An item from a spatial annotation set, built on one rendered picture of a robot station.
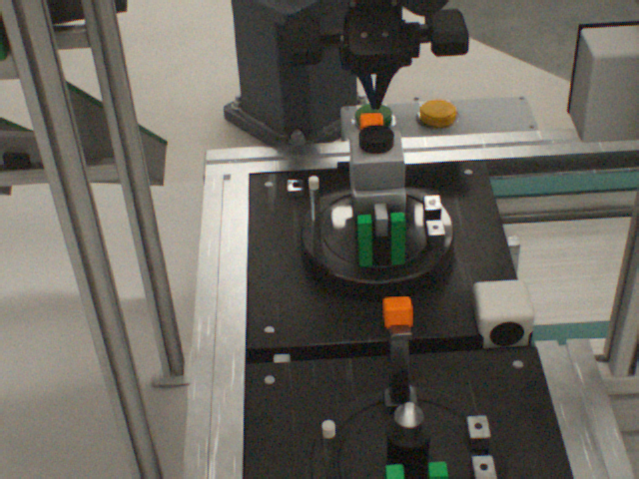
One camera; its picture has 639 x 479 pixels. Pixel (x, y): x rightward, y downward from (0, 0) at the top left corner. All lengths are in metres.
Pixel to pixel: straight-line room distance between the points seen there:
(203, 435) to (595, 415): 0.30
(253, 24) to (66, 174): 0.60
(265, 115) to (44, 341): 0.40
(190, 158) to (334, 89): 0.20
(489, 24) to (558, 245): 2.30
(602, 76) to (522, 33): 2.55
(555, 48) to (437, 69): 1.80
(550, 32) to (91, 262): 2.71
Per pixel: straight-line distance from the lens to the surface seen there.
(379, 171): 0.82
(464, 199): 0.96
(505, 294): 0.84
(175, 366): 0.95
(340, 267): 0.86
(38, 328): 1.04
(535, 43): 3.17
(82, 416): 0.95
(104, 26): 0.73
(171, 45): 1.47
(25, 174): 0.82
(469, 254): 0.90
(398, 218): 0.83
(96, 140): 0.79
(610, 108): 0.69
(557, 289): 0.96
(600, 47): 0.68
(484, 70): 1.37
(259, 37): 1.16
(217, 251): 0.93
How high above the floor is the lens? 1.57
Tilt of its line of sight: 40 degrees down
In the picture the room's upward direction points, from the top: 3 degrees counter-clockwise
